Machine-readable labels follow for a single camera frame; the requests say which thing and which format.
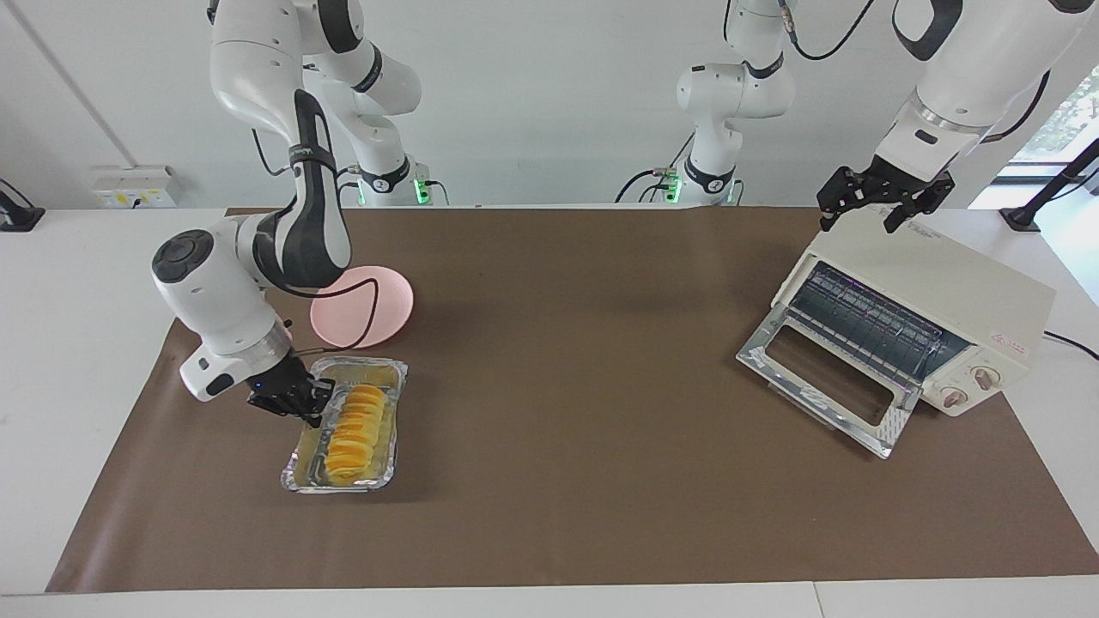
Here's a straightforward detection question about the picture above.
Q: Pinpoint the metal oven wire rack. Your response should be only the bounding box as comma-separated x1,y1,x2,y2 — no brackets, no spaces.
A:
786,262,950,383

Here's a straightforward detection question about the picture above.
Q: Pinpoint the white wall power socket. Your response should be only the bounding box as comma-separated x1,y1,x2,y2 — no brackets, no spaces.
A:
92,165,181,209

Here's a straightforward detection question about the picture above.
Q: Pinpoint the aluminium foil tray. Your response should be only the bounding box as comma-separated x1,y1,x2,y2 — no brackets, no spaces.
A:
280,356,410,494

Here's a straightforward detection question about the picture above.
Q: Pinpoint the window with green view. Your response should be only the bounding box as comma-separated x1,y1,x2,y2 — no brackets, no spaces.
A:
1013,67,1099,166

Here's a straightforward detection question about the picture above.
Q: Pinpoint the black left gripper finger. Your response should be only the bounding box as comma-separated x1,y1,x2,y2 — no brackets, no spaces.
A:
884,176,956,234
817,168,870,233

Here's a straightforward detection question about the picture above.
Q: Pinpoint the pink round plate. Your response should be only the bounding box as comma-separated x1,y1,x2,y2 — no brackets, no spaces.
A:
310,265,415,349

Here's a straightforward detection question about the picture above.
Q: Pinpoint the black desk clamp mount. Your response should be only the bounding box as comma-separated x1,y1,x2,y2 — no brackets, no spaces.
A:
0,179,46,233

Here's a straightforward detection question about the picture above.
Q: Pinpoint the black oven power cord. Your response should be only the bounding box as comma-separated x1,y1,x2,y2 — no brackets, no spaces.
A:
1043,330,1099,361

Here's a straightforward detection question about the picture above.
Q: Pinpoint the sliced yellow bread loaf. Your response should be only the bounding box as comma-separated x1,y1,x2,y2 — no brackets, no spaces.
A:
324,385,387,482

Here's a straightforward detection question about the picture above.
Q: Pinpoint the black left arm base cable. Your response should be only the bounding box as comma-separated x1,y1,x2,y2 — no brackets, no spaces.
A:
614,133,698,205

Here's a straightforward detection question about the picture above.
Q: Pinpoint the brown table mat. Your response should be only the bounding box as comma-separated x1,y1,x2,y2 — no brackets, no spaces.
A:
45,206,1099,593

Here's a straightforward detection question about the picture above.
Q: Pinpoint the white toaster oven body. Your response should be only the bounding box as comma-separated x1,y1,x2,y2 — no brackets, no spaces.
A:
771,209,1057,419

